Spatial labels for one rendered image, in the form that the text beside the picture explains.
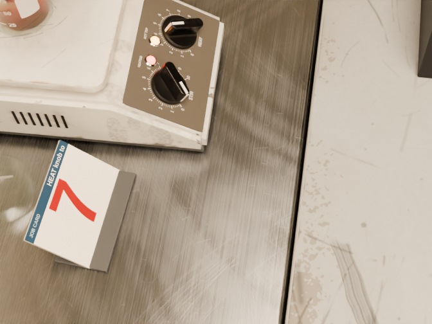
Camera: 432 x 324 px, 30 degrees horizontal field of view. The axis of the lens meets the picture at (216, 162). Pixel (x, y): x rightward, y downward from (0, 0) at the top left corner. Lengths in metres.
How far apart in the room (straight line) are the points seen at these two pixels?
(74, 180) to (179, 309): 0.14
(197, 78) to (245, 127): 0.06
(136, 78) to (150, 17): 0.06
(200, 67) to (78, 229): 0.17
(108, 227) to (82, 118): 0.09
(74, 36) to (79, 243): 0.17
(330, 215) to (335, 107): 0.10
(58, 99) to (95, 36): 0.06
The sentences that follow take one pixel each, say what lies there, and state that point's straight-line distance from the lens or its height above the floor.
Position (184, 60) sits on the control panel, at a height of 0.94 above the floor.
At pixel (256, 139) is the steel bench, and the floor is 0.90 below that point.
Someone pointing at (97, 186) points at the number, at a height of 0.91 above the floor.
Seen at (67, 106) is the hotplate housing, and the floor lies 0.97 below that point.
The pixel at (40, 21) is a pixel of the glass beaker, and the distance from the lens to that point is 0.67.
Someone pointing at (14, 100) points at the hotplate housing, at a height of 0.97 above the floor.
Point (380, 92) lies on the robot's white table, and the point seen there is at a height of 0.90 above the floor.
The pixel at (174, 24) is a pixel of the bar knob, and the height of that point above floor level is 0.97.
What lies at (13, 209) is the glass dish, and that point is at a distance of 0.68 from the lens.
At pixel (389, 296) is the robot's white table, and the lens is 0.65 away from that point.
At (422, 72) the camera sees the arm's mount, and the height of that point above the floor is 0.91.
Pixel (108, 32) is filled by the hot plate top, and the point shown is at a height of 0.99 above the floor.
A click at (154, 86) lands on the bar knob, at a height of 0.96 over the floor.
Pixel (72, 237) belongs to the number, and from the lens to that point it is 0.66.
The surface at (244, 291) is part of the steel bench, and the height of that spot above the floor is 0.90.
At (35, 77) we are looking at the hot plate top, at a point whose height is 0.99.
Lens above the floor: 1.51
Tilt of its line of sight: 62 degrees down
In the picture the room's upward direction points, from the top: 5 degrees counter-clockwise
